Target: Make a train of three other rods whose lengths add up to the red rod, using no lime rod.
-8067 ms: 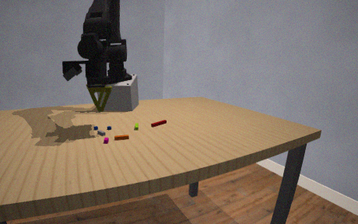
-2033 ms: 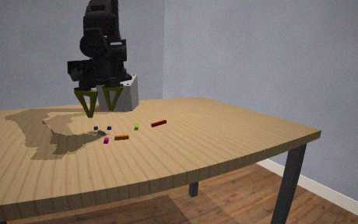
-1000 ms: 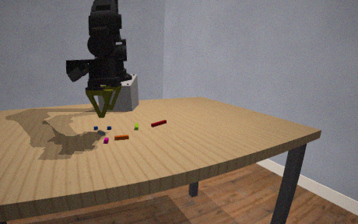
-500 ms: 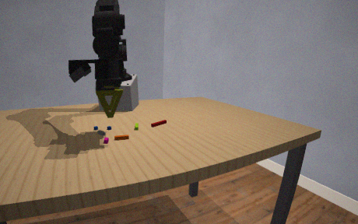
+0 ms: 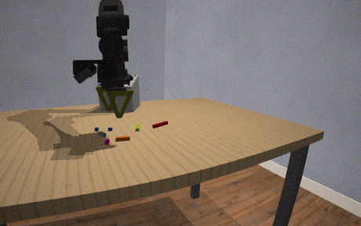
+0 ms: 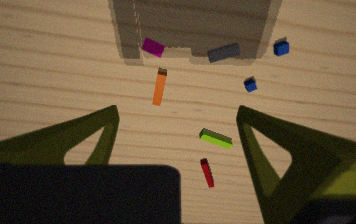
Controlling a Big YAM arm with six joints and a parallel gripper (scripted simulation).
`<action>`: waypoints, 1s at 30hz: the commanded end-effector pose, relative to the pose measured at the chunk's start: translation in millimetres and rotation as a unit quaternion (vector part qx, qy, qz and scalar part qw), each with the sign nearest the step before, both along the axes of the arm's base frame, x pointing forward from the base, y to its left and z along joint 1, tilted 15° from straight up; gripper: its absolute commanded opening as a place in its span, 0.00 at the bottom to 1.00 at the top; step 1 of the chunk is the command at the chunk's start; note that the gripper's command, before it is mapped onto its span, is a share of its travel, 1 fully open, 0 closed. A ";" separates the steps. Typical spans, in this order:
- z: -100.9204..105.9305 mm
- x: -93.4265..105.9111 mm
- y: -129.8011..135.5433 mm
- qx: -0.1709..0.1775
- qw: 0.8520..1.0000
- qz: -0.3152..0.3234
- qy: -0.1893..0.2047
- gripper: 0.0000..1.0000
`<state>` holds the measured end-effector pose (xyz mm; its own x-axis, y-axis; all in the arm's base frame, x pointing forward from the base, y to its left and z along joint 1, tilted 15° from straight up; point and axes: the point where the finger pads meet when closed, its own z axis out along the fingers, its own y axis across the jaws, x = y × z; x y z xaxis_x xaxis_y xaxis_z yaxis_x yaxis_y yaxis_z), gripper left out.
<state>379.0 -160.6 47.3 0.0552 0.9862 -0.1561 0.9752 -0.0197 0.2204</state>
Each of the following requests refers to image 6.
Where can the small blue block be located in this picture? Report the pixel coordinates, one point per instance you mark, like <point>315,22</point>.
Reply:
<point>281,48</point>
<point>250,85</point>

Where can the red rod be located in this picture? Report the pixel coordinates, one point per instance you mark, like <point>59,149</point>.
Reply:
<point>207,173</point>

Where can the magenta rod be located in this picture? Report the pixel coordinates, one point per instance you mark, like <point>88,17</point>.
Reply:
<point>153,47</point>

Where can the grey rectangular bar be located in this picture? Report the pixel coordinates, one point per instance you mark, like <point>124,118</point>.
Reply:
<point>223,52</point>

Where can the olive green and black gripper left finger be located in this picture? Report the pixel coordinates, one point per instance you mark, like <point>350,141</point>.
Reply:
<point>48,146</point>

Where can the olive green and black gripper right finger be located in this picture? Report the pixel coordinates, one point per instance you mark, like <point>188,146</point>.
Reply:
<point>323,165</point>

